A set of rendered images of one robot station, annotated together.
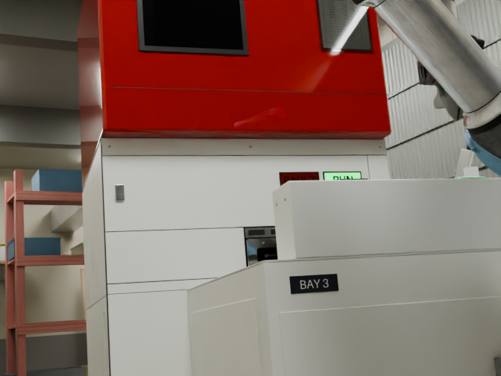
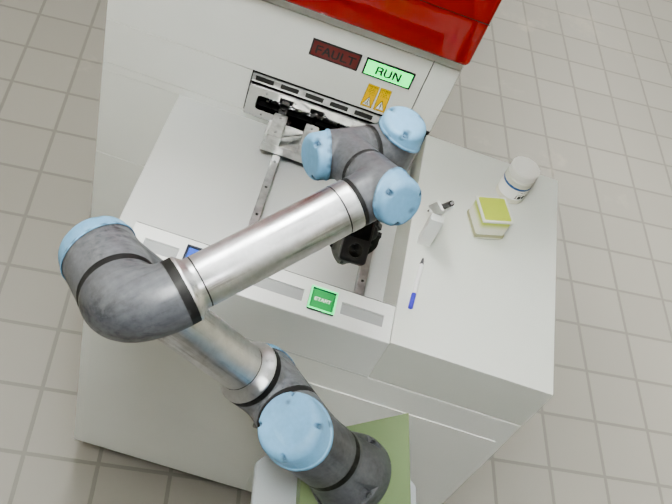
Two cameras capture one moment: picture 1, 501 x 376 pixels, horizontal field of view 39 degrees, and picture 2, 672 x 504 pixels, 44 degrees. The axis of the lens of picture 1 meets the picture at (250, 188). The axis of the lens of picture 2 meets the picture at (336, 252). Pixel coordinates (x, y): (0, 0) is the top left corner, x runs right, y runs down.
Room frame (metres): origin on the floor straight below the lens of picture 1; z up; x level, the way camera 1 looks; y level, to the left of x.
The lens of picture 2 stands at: (0.41, -0.59, 2.30)
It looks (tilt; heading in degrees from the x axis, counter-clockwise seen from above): 50 degrees down; 10
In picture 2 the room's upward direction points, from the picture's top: 25 degrees clockwise
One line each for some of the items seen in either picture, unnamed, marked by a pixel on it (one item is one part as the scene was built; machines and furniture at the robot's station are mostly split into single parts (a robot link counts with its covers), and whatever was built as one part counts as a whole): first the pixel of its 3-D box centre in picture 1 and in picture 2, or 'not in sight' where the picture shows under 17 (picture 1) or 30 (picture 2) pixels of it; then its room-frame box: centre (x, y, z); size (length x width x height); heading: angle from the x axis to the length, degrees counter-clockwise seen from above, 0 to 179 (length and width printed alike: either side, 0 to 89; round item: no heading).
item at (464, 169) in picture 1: (467, 176); (435, 217); (1.70, -0.53, 1.03); 0.06 x 0.04 x 0.13; 18
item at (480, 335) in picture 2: not in sight; (471, 270); (1.75, -0.66, 0.89); 0.62 x 0.35 x 0.14; 18
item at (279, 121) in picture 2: not in sight; (276, 128); (1.81, -0.09, 0.89); 0.08 x 0.03 x 0.03; 18
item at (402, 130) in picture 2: not in sight; (393, 144); (1.41, -0.43, 1.40); 0.09 x 0.08 x 0.11; 144
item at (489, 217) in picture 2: not in sight; (489, 218); (1.82, -0.63, 1.00); 0.07 x 0.07 x 0.07; 38
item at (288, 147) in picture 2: not in sight; (335, 158); (1.86, -0.24, 0.87); 0.36 x 0.08 x 0.03; 108
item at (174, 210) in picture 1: (256, 210); (276, 59); (1.88, -0.01, 1.02); 0.81 x 0.03 x 0.40; 108
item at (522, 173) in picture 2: not in sight; (517, 180); (1.97, -0.64, 1.01); 0.07 x 0.07 x 0.10
